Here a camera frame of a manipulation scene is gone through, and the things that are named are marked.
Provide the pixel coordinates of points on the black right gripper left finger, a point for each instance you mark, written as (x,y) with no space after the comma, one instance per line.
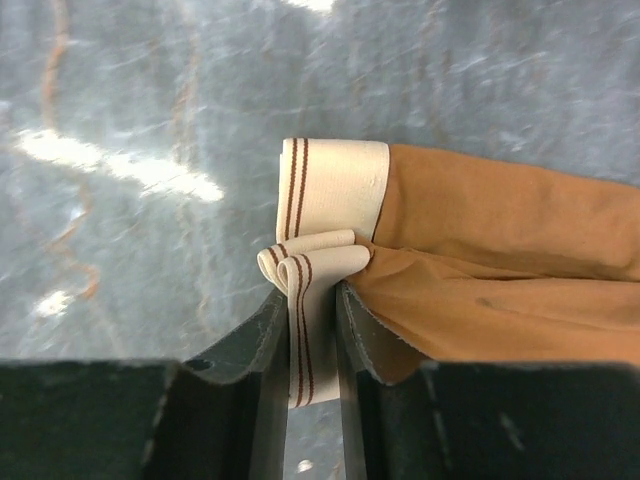
(224,413)

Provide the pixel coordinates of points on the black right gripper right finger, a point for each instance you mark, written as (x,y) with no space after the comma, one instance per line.
(387,422)

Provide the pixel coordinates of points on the brown underwear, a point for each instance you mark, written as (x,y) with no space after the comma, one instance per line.
(465,259)

